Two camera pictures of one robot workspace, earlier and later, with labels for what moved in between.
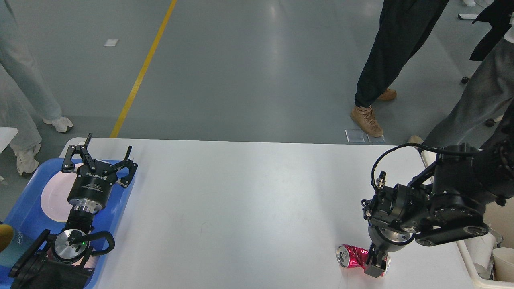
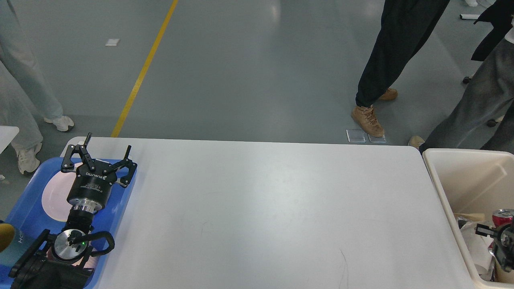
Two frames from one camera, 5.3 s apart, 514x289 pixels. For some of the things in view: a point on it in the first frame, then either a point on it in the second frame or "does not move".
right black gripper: x=386 y=237 → x=504 y=249
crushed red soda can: x=349 y=256 → x=503 y=216
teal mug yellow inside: x=13 y=241 does not move
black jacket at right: x=497 y=13 does not move
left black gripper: x=91 y=188 does not move
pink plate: x=54 y=198 does not move
